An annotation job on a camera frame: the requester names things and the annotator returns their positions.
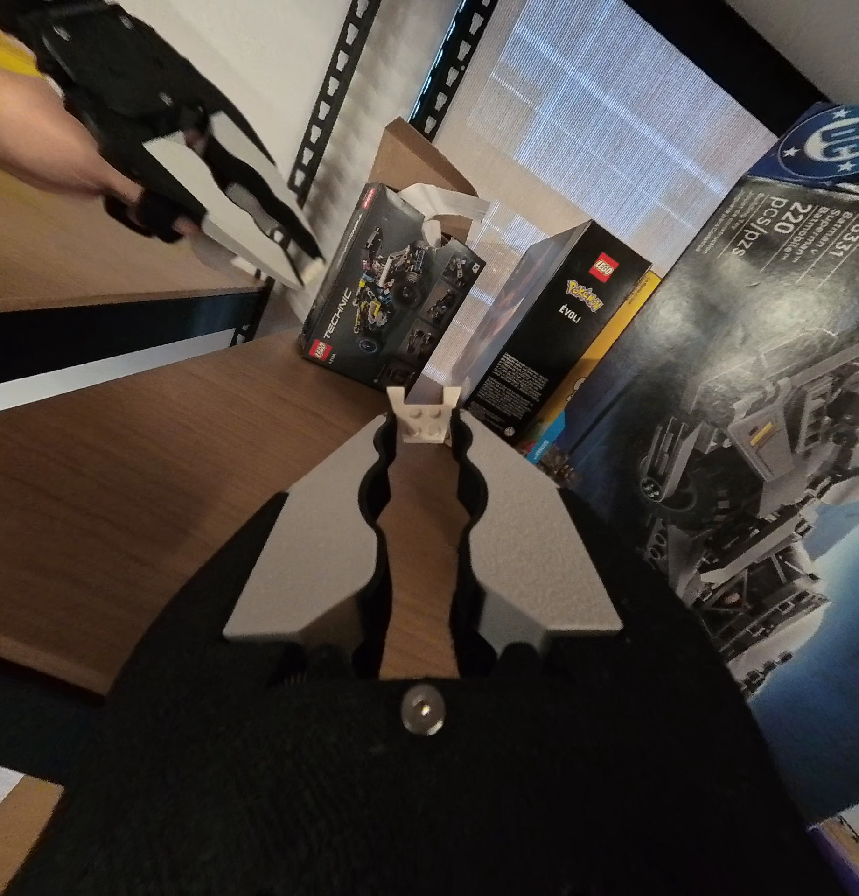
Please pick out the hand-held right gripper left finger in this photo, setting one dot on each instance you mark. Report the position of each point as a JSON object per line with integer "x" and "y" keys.
{"x": 303, "y": 560}

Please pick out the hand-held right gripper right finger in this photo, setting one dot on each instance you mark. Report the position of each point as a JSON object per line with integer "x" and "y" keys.
{"x": 541, "y": 553}

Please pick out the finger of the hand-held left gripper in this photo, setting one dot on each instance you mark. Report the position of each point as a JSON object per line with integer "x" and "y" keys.
{"x": 219, "y": 210}
{"x": 268, "y": 203}

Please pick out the black metal rack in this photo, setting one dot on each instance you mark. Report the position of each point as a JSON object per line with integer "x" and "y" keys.
{"x": 331, "y": 84}

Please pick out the black racing car toy box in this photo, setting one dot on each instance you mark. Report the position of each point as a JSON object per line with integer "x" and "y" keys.
{"x": 380, "y": 294}

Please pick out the dark wooden shelf board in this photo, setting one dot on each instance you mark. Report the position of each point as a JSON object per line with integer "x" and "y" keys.
{"x": 150, "y": 490}

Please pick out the small pale plastic piece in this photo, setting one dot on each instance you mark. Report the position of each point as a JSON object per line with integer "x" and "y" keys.
{"x": 427, "y": 417}

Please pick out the black toy box yellow emblem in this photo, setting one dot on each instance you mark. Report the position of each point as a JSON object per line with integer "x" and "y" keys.
{"x": 751, "y": 420}

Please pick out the person's left hand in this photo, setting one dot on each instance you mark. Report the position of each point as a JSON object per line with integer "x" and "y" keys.
{"x": 45, "y": 133}

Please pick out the brown wooden shelf board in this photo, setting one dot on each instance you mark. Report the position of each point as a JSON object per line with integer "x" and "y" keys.
{"x": 66, "y": 252}

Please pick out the dark blue toy box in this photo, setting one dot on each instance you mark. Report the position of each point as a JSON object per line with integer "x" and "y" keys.
{"x": 555, "y": 329}

